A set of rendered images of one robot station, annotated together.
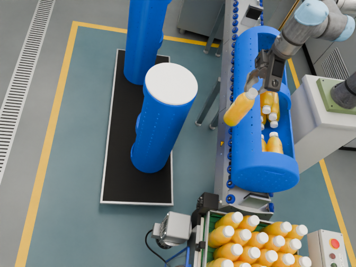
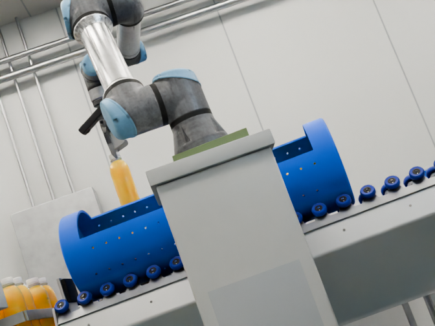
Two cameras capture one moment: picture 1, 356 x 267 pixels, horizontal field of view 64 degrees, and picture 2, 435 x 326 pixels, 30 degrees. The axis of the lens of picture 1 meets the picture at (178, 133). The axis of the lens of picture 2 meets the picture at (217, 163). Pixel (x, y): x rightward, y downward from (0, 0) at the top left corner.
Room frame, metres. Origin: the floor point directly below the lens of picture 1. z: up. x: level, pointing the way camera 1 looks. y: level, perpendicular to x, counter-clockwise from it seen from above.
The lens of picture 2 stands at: (1.93, -2.68, 0.75)
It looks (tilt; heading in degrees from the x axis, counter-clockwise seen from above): 11 degrees up; 108
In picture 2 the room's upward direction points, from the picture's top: 20 degrees counter-clockwise
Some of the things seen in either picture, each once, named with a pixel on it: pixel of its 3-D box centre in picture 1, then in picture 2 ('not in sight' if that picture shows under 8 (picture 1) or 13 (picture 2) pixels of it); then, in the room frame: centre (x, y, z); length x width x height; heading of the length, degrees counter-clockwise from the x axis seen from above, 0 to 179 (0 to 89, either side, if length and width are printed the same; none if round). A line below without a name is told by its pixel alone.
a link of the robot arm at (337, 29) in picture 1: (329, 23); (98, 65); (0.87, -0.28, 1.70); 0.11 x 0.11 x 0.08; 29
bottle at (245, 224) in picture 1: (244, 225); (41, 309); (0.46, -0.42, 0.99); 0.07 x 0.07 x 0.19
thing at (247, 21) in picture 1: (251, 16); not in sight; (1.89, -0.14, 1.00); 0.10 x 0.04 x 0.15; 103
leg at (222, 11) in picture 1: (214, 29); not in sight; (2.55, 0.09, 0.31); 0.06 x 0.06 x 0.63; 13
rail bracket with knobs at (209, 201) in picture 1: (208, 204); not in sight; (0.50, -0.25, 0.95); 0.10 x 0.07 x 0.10; 103
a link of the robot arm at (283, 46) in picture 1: (286, 42); (100, 95); (0.80, -0.19, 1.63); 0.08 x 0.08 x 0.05
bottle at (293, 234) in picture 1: (289, 234); (15, 312); (0.51, -0.63, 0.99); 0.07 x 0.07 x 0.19
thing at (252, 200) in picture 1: (254, 201); (70, 296); (0.59, -0.44, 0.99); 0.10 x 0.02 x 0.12; 103
